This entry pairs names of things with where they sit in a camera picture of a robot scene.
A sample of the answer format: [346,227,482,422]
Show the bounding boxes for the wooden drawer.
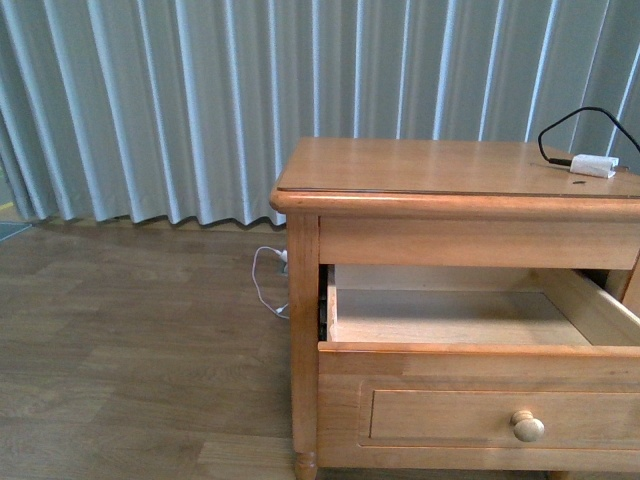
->
[317,265,639,472]

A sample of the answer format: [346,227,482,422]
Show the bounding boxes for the wooden nightstand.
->
[271,138,639,479]

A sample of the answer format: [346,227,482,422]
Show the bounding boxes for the pale grey curtain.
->
[1,1,639,224]

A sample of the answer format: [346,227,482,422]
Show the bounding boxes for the white charger adapter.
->
[570,154,619,179]

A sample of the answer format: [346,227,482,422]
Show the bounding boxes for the green floor mat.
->
[0,221,32,242]

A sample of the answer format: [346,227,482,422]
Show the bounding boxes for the white cable on floor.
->
[252,245,291,320]

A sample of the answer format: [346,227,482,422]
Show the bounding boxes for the black charging cable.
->
[537,106,640,174]

